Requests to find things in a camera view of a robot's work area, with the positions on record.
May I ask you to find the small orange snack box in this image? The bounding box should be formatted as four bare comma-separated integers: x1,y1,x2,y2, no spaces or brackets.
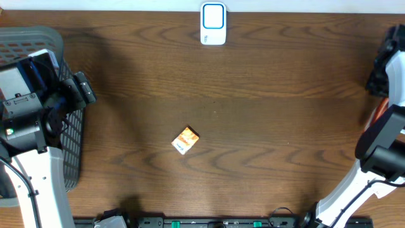
171,126,199,155

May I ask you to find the red Top chocolate bar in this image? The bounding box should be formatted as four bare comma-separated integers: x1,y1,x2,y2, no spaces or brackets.
364,98,389,131

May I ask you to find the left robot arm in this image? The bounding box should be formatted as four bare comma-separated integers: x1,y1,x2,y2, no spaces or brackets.
1,49,97,227

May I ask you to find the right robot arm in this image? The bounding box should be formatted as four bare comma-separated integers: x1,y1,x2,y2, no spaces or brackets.
301,24,404,227

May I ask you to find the white barcode scanner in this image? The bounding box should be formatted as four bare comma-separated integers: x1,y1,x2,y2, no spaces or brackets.
200,2,227,46

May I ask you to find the grey plastic basket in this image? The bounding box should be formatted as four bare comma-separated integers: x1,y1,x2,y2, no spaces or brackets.
1,26,85,191

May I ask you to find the black mounting rail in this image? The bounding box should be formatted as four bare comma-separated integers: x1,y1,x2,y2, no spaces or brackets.
74,216,374,228

